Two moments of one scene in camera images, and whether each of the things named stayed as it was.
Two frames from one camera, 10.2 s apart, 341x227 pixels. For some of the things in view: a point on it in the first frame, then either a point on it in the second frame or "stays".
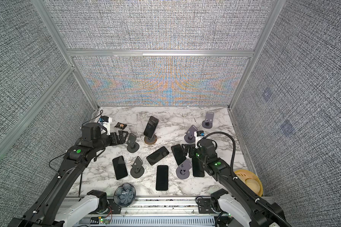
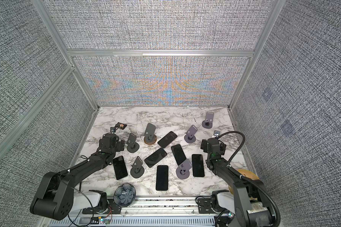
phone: [198, 169] stays
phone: [120, 167] stays
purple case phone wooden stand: [151, 127] to [167, 139]
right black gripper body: [192, 147] to [205, 143]
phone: [162, 178] stays
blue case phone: [179, 155] stays
